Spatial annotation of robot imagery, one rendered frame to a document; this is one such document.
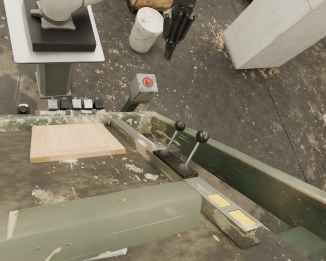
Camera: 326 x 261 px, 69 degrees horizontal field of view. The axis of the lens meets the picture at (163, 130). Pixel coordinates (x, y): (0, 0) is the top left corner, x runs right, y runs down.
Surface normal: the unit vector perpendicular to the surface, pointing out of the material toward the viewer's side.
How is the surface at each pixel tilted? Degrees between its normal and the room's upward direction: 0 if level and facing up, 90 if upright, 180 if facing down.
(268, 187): 90
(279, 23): 90
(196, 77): 0
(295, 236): 56
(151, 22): 0
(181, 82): 0
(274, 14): 90
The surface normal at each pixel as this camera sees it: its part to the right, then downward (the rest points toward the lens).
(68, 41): 0.43, -0.29
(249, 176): -0.89, 0.06
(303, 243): 0.07, -0.96
